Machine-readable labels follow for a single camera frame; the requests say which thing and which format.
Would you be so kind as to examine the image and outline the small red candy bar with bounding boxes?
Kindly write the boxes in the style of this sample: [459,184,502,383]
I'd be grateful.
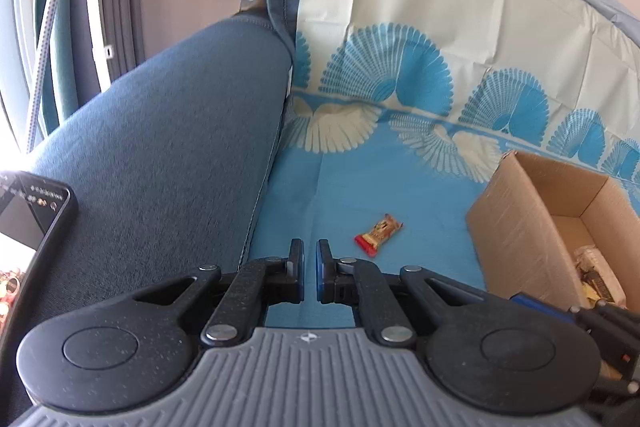
[354,213,404,258]

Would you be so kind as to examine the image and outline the clear pack white rice crackers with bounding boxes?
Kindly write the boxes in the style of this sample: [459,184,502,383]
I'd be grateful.
[573,245,627,308]

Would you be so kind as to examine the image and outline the cardboard box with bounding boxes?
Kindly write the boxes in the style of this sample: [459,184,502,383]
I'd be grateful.
[466,150,639,311]

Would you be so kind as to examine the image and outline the blue sofa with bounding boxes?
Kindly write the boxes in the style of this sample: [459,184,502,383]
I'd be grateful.
[0,0,314,408]

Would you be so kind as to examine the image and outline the blue white patterned sofa cover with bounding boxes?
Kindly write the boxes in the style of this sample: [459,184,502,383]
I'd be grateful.
[250,17,639,291]

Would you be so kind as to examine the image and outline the black smartphone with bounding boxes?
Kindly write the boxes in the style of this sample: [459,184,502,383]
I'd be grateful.
[1,171,77,345]

